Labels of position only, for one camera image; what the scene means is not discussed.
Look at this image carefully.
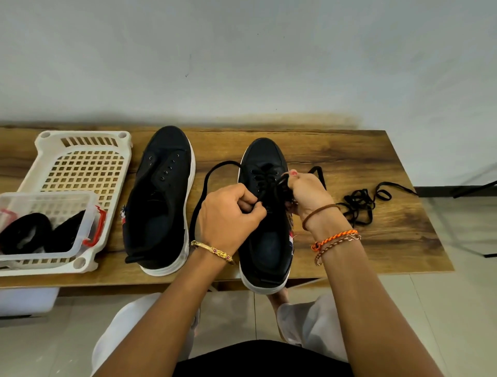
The person's right hand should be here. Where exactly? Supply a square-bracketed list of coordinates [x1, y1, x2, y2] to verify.
[283, 169, 337, 228]

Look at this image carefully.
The person's left hand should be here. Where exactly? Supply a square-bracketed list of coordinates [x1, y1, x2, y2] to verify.
[196, 183, 269, 263]

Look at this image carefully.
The black shoelace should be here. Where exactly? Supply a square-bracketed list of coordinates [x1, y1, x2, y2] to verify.
[188, 158, 328, 242]
[339, 180, 419, 228]

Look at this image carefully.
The person's left forearm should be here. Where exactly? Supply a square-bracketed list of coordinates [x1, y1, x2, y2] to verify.
[92, 251, 236, 377]

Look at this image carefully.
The person's right forearm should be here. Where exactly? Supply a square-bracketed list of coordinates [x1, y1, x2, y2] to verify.
[304, 208, 444, 377]

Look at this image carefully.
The person's black shirt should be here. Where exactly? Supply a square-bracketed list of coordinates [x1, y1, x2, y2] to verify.
[171, 339, 356, 377]

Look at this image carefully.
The white plastic lattice basket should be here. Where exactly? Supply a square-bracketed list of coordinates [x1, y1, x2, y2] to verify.
[0, 129, 133, 278]

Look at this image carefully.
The black rolled band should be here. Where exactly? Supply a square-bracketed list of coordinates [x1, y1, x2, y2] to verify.
[44, 209, 89, 254]
[0, 212, 54, 256]

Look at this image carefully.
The black tripod stand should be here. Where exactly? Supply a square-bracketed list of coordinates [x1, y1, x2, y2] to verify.
[452, 178, 497, 260]

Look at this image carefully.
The white box under table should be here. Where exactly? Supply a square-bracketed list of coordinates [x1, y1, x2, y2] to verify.
[0, 286, 62, 318]

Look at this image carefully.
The gold bracelet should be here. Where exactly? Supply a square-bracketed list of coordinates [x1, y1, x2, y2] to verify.
[188, 238, 236, 265]

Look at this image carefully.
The orange braided bracelet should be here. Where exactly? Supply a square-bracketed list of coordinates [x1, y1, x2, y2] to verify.
[310, 227, 363, 267]

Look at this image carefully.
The clear container with red handles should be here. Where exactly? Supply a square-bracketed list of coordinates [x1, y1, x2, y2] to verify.
[0, 190, 109, 262]

